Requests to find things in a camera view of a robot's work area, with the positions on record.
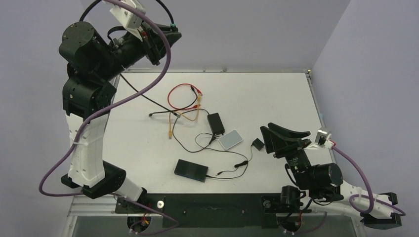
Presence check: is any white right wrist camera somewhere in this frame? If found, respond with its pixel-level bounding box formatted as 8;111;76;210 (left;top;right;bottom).
306;127;335;150

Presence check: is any white square network box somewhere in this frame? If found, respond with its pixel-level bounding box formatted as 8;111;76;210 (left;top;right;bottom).
218;130;243;151

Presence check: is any aluminium frame rail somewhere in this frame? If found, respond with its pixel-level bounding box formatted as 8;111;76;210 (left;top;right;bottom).
89;75;119;151

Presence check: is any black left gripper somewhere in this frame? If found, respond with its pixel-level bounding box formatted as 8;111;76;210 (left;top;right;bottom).
95;18;181;81

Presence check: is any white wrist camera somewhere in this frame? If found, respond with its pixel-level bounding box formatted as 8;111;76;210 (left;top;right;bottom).
306;127;335;150
110;0;146;41

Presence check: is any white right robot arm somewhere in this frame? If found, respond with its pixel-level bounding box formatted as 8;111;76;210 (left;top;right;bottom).
260;123;406;230

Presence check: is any red ethernet cable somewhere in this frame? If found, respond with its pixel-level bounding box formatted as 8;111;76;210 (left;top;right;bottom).
168;83;201;111

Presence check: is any black power brick adapter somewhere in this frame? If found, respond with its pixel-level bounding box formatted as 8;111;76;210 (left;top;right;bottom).
207;113;225;135

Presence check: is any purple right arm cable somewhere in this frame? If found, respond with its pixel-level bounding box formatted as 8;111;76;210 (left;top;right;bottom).
331;145;407;217

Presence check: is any orange ethernet cable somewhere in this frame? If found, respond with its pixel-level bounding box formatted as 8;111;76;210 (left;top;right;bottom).
168;93;203;140

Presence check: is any thin black brick output cable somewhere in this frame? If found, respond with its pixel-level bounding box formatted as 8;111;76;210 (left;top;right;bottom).
195;132;250;164

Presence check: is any black two-prong power cord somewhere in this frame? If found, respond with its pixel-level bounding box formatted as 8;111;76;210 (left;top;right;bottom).
171;108;218;154

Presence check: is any short black patch cable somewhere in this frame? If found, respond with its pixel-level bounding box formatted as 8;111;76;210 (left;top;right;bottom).
149;110;179;119

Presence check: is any thin black barrel plug cable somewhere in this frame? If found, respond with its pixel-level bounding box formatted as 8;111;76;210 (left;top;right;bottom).
205;145;254;180

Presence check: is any black ribbed network switch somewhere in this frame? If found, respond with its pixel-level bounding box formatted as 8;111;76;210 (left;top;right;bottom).
174;159;209;182

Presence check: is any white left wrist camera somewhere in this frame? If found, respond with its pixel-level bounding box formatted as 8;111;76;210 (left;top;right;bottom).
110;0;146;41

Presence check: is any small black wall adapter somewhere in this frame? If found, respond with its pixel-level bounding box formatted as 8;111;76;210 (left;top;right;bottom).
251;138;265;151

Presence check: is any black ethernet cable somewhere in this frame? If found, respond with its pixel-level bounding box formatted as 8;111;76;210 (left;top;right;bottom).
79;0;181;118

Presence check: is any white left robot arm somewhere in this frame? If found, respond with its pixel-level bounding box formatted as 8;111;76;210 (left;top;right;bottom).
59;21;166;212

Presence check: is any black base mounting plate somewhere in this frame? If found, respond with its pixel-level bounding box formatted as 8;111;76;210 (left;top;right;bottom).
114;194;312;229

